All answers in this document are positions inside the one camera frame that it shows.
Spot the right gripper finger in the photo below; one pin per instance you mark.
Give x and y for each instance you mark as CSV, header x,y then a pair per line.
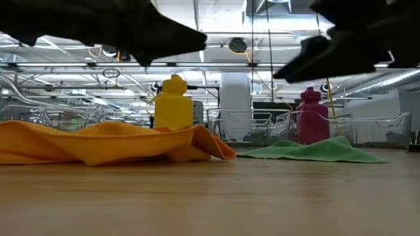
x,y
328,59

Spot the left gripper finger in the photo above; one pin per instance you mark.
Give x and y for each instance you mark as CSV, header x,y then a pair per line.
x,y
131,29

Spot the magenta sports bottle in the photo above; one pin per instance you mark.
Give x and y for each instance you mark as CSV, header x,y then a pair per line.
x,y
311,124

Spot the yellow sports bottle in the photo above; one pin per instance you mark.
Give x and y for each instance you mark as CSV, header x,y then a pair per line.
x,y
174,111

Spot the green microfibre cloth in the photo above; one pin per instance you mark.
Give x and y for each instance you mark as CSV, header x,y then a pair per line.
x,y
311,152

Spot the clear plastic bin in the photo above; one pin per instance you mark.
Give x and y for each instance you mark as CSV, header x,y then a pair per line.
x,y
249,131
377,131
65,121

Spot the long ceiling light strip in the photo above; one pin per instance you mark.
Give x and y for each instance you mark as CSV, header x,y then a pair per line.
x,y
213,65

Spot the white building pillar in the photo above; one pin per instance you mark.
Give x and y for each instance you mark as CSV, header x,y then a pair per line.
x,y
234,91

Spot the orange microfibre cloth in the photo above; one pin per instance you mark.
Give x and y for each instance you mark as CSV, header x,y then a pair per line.
x,y
98,144

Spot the silver ventilation duct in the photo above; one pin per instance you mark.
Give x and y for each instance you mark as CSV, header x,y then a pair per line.
x,y
393,80

